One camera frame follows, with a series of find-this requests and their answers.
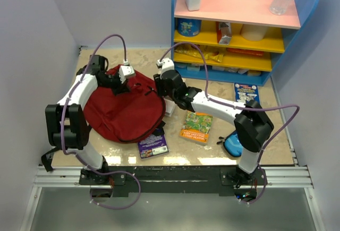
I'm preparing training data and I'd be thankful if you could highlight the orange treehouse paperback book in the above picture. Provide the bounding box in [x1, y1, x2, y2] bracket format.
[180, 111, 213, 144]

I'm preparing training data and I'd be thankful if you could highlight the purple paperback book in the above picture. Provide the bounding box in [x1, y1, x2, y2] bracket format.
[138, 128, 169, 159]

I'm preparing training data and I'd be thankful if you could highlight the red flat box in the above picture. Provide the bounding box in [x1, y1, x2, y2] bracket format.
[226, 48, 264, 57]

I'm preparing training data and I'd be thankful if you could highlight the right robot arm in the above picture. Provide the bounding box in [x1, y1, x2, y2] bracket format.
[153, 70, 274, 185]

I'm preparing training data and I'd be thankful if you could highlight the blue yellow pink shelf unit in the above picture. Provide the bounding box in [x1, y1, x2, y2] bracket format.
[171, 0, 319, 85]

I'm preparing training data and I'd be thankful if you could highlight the white coffee photo notebook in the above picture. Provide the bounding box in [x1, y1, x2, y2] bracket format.
[164, 99, 176, 117]

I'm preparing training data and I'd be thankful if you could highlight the blue pencil case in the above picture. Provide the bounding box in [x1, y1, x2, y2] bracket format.
[216, 131, 243, 158]

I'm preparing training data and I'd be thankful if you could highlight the aluminium rail frame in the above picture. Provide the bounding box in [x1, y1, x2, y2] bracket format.
[18, 45, 326, 231]

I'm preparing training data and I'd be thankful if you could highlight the blue comic paperback book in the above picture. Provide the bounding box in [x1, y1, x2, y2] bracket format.
[234, 83, 260, 103]

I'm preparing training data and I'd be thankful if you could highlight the orange silver snack packet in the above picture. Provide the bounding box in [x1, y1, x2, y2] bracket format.
[216, 22, 232, 45]

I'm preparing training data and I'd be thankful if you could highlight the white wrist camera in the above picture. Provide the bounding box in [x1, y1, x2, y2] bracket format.
[118, 59, 135, 83]
[156, 58, 175, 75]

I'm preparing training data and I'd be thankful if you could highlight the blue snack can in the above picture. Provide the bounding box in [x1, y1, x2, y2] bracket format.
[177, 18, 201, 37]

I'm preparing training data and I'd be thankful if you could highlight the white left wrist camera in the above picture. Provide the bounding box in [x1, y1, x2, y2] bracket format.
[118, 59, 135, 83]

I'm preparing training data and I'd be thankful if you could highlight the white paper roll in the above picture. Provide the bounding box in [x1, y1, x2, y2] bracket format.
[240, 24, 269, 41]

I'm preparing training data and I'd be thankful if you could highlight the red backpack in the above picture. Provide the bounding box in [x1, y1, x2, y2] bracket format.
[83, 65, 166, 143]

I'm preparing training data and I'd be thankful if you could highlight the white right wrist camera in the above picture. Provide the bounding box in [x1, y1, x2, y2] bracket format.
[156, 58, 175, 75]

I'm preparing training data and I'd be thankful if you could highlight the yellow chips bag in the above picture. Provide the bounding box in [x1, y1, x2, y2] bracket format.
[174, 44, 226, 63]

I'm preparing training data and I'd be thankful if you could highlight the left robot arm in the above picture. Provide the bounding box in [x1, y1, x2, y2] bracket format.
[45, 55, 135, 184]

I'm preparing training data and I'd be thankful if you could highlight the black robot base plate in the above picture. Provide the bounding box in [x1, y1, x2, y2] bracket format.
[79, 165, 267, 199]

